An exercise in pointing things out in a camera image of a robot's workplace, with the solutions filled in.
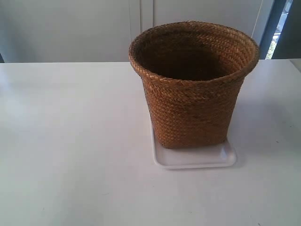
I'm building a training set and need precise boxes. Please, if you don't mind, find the brown woven straw basket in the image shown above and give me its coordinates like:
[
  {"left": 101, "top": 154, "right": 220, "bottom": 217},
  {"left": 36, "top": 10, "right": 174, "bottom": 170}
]
[{"left": 128, "top": 21, "right": 260, "bottom": 149}]

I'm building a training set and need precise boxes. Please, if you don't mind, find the white rectangular plastic tray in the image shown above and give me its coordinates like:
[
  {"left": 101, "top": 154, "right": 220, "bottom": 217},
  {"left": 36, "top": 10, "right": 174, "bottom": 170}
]
[{"left": 150, "top": 124, "right": 237, "bottom": 170}]

